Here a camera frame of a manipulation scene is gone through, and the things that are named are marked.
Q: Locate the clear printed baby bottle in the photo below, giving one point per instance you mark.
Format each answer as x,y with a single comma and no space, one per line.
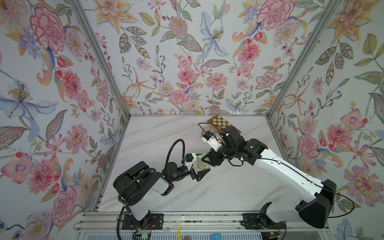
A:
202,165

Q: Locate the green egg-shaped cap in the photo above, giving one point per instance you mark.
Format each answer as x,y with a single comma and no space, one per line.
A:
206,157

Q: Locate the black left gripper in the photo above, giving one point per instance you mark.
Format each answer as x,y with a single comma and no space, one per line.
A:
191,173

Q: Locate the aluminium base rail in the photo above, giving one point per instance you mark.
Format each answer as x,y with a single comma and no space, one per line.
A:
172,221

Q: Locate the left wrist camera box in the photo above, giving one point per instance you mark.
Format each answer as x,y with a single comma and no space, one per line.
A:
189,160

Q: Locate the wooden folding chess board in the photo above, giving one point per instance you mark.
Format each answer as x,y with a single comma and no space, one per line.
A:
217,123

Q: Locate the blue small box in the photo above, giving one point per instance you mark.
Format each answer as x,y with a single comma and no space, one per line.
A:
215,236

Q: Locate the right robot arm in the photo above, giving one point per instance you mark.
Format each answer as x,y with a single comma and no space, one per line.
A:
315,198

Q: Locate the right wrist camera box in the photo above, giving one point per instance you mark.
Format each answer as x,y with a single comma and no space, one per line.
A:
210,139

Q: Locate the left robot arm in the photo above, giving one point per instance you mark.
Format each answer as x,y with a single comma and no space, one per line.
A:
135,183

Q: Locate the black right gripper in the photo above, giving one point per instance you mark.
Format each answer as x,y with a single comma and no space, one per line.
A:
213,157

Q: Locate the yellow cable tie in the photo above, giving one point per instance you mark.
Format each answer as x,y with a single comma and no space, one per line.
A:
178,234

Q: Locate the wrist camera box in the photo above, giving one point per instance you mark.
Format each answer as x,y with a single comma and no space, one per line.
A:
189,160
210,139

